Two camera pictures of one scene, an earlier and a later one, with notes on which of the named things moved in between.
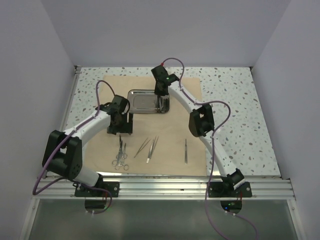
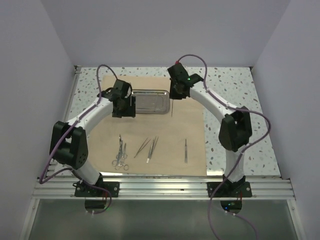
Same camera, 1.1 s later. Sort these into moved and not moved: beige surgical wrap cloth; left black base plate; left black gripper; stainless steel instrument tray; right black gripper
Moved: right black gripper; left black gripper
Not moved: stainless steel instrument tray; beige surgical wrap cloth; left black base plate
